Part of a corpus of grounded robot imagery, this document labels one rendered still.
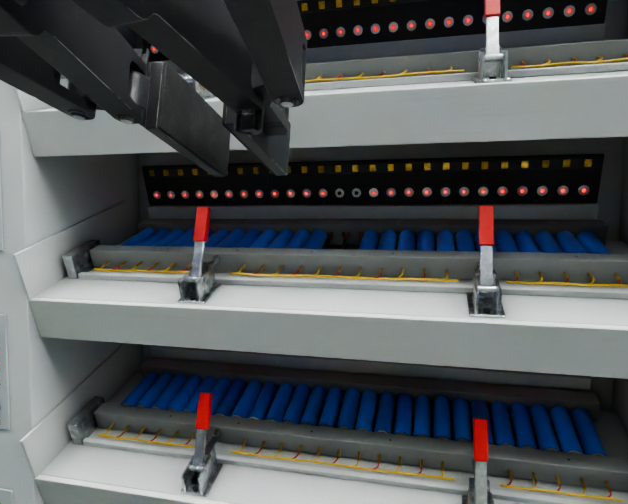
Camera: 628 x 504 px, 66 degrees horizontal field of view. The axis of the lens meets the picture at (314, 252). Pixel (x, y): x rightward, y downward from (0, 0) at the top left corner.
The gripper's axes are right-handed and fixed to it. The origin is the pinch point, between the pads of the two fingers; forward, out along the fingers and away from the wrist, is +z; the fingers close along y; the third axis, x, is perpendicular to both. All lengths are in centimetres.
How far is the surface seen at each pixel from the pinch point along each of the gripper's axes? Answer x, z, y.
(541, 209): 4.2, 35.2, 21.5
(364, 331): -9.9, 21.3, 4.3
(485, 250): -2.5, 21.8, 14.2
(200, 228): -0.8, 21.7, -12.2
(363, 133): 6.9, 18.4, 4.0
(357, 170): 8.4, 33.0, 1.3
